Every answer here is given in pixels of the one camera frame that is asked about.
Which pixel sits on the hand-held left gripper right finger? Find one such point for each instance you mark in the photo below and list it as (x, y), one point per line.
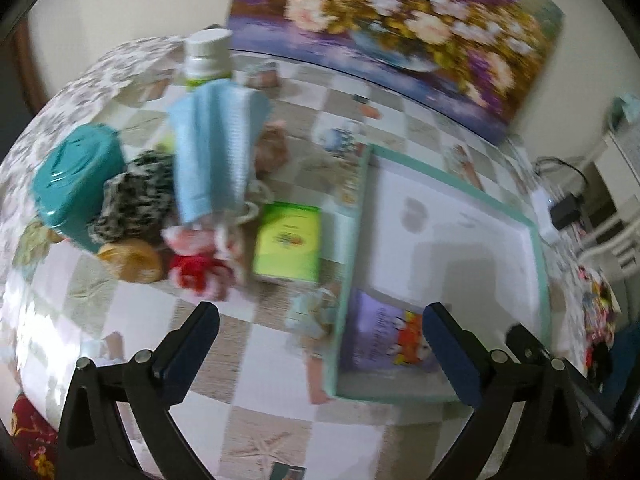
(450, 352)

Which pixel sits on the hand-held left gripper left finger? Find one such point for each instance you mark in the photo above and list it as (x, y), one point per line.
(186, 355)

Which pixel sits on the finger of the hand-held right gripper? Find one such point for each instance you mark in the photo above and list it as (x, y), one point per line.
(525, 342)

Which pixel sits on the pink white fluffy cloth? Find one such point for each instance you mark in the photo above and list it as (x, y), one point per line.
(200, 237)

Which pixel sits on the teal rimmed white tray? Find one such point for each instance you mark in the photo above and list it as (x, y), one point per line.
(450, 230)

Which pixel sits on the purple booklet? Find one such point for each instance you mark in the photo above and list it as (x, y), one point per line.
(385, 335)

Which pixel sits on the colourful toy pile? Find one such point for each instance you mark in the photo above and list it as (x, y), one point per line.
(597, 300)

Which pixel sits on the red fluffy cloth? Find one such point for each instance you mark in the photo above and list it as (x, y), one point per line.
(192, 270)

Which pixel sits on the checked tablecloth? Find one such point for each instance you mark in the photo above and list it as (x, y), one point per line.
(280, 360)

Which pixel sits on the orange round object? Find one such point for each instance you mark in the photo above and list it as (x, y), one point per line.
(130, 260)

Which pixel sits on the white charger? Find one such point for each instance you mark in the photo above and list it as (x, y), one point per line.
(544, 210)

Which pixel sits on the white plastic rack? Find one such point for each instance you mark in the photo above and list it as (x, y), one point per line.
(615, 240)

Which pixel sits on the black power adapter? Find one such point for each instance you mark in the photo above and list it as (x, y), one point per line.
(567, 210)

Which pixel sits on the green box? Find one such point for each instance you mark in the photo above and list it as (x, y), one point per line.
(287, 240)

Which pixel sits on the black white fluffy cloth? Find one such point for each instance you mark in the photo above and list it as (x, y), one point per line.
(135, 195)

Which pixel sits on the red floral cloth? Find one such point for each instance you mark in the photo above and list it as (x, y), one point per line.
(32, 435)

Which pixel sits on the light blue waffle cloth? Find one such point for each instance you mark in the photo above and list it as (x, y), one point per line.
(215, 150)

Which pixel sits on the teal plastic container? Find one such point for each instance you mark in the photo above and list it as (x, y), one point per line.
(75, 180)

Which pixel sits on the white box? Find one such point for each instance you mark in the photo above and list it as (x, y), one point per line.
(622, 150)

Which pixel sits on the crumpled pink beige cloth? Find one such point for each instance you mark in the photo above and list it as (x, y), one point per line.
(272, 150)

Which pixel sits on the grey floral cloth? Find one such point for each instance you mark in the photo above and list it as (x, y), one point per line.
(75, 95)

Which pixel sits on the white bottle green label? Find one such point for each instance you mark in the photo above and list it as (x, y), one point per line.
(207, 60)

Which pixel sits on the flower painting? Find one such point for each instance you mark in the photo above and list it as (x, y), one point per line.
(400, 25)

